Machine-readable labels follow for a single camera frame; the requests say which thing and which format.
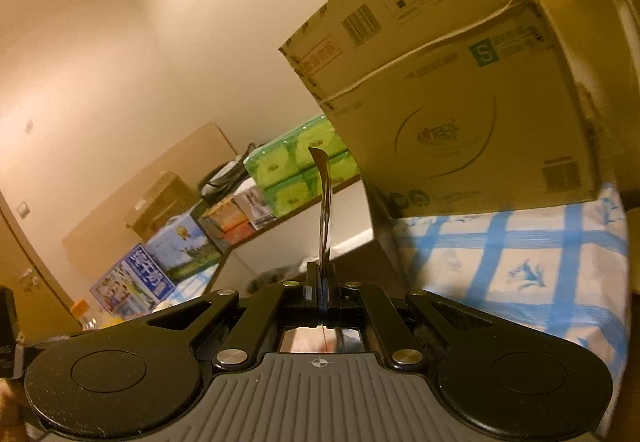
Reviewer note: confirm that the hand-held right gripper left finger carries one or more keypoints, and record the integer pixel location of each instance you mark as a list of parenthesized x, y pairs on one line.
[(310, 294)]

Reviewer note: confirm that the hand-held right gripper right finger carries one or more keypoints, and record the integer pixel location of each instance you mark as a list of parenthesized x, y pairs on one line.
[(331, 294)]

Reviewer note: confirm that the grey knit sock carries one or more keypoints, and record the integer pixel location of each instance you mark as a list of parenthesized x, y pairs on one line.
[(272, 279)]

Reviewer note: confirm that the brown shoe box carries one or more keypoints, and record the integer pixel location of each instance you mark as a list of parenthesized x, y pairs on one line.
[(280, 247)]

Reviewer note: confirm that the wooden door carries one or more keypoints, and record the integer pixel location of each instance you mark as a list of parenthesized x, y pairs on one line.
[(30, 272)]

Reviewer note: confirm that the orange juice bottle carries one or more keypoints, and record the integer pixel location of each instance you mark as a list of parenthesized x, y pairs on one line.
[(80, 307)]

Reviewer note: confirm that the red instant food box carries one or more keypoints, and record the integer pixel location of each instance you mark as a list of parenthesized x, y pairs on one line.
[(235, 234)]

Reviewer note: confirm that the white product box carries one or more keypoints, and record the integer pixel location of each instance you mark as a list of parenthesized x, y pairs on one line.
[(260, 209)]

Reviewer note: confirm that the orange instant food box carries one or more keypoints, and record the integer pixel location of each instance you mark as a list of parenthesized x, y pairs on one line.
[(225, 212)]

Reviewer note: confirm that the green tissue pack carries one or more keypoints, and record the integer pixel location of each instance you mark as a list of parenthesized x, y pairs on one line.
[(285, 166)]

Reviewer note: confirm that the cow print milk box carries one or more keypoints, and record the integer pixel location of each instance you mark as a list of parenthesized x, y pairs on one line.
[(185, 247)]

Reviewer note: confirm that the blue milk carton box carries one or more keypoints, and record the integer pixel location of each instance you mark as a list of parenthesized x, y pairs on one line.
[(135, 282)]

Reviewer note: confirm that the black bag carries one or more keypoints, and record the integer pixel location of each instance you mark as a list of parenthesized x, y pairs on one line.
[(220, 177)]

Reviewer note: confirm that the small brown cardboard box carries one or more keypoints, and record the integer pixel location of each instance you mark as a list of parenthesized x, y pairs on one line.
[(160, 207)]

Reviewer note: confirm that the blue plaid bed sheet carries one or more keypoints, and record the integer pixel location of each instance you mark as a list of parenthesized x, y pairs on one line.
[(525, 297)]

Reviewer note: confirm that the large cardboard box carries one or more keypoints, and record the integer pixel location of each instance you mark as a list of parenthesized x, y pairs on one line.
[(450, 121)]

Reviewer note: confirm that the white light switch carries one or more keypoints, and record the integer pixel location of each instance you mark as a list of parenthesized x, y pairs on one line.
[(24, 210)]

